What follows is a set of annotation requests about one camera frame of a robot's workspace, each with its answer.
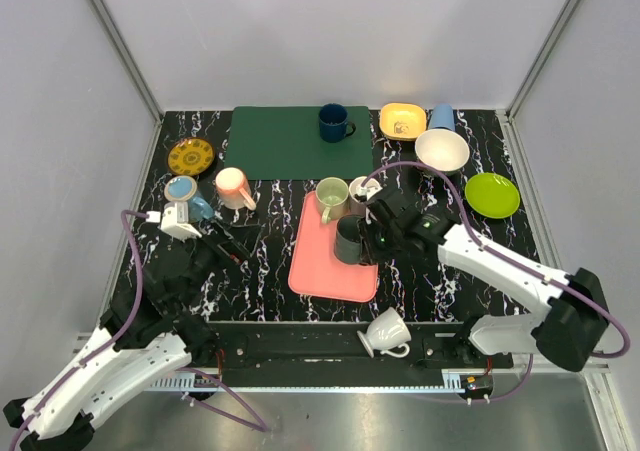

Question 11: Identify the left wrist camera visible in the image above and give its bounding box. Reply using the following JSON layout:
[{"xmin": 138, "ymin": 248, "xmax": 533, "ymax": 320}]
[{"xmin": 145, "ymin": 201, "xmax": 202, "ymax": 242}]

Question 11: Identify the yellow patterned saucer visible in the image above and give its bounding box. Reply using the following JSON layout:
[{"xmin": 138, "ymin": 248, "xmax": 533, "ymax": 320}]
[{"xmin": 167, "ymin": 137, "xmax": 216, "ymax": 177}]

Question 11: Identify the pink mug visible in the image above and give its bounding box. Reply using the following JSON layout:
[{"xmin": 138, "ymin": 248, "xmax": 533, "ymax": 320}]
[{"xmin": 215, "ymin": 167, "xmax": 256, "ymax": 211}]

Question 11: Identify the light blue cup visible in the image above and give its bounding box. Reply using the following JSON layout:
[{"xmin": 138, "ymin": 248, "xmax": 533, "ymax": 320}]
[{"xmin": 428, "ymin": 104, "xmax": 455, "ymax": 131}]

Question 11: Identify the blue patterned mug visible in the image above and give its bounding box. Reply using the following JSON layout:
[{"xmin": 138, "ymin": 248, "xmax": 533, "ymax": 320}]
[{"xmin": 164, "ymin": 175, "xmax": 214, "ymax": 223}]

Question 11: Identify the light green mug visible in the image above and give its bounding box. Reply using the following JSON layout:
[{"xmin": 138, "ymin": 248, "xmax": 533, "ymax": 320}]
[{"xmin": 315, "ymin": 177, "xmax": 350, "ymax": 224}]

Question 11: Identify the pink plastic tray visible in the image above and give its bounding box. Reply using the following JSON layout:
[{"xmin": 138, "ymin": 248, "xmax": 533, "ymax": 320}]
[{"xmin": 288, "ymin": 192, "xmax": 378, "ymax": 303}]

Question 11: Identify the dark green mat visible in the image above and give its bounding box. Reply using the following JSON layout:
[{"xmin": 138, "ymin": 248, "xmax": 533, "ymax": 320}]
[{"xmin": 224, "ymin": 106, "xmax": 374, "ymax": 181}]

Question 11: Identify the small white mug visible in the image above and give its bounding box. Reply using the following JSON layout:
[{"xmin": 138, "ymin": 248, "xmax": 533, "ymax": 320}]
[{"xmin": 349, "ymin": 176, "xmax": 373, "ymax": 216}]

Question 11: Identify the lime green plate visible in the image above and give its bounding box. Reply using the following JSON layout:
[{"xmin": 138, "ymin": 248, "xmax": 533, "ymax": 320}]
[{"xmin": 464, "ymin": 173, "xmax": 521, "ymax": 219}]

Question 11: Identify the small grey cup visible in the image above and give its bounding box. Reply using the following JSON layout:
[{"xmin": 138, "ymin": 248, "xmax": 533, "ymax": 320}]
[{"xmin": 334, "ymin": 215, "xmax": 363, "ymax": 265}]

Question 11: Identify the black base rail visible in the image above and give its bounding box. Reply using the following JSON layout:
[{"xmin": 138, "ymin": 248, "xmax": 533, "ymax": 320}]
[{"xmin": 204, "ymin": 322, "xmax": 513, "ymax": 370}]

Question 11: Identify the dark blue mug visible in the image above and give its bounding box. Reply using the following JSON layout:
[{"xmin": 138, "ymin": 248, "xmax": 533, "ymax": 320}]
[{"xmin": 318, "ymin": 103, "xmax": 356, "ymax": 143}]

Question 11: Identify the yellow square bowl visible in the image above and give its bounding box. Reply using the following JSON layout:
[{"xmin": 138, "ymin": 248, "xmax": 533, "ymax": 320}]
[{"xmin": 379, "ymin": 103, "xmax": 427, "ymax": 141}]

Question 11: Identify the white footed teacup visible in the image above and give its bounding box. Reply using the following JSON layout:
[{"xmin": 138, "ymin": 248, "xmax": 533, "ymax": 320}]
[{"xmin": 357, "ymin": 308, "xmax": 411, "ymax": 359}]

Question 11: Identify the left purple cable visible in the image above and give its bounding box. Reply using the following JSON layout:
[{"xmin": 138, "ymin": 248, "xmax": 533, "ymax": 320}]
[{"xmin": 9, "ymin": 209, "xmax": 274, "ymax": 451}]

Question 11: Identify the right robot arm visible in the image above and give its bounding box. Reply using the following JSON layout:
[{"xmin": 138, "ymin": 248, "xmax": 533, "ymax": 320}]
[{"xmin": 360, "ymin": 187, "xmax": 609, "ymax": 372}]

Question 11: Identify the large cream bowl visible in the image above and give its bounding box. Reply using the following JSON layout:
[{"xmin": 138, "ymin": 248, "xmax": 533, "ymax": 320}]
[{"xmin": 414, "ymin": 128, "xmax": 470, "ymax": 175}]

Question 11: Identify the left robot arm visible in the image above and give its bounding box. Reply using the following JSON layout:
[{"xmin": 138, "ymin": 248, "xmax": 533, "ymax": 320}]
[{"xmin": 3, "ymin": 220, "xmax": 260, "ymax": 450}]

